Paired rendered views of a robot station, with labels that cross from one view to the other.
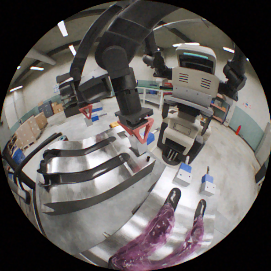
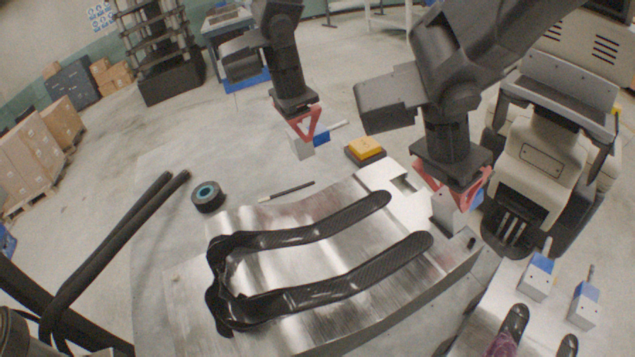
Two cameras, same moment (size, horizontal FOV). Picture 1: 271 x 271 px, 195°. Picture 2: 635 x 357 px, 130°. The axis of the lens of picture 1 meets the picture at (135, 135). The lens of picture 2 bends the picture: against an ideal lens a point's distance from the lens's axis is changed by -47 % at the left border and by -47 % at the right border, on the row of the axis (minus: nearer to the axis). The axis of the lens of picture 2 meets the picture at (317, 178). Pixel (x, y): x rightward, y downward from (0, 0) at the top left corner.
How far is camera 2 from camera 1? 0.20 m
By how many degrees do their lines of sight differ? 14
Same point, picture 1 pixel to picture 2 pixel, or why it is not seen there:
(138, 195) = (444, 321)
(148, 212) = (473, 343)
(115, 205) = (397, 347)
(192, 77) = (572, 30)
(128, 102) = (454, 143)
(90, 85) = (388, 111)
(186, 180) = (541, 287)
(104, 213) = not seen: outside the picture
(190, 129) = (563, 164)
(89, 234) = not seen: outside the picture
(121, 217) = not seen: outside the picture
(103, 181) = (387, 294)
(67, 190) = (319, 321)
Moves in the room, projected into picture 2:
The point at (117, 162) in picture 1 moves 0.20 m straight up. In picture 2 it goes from (407, 251) to (423, 143)
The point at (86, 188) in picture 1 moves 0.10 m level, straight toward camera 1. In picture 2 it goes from (353, 310) to (426, 331)
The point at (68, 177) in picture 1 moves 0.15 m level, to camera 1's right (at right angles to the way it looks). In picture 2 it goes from (307, 295) to (423, 299)
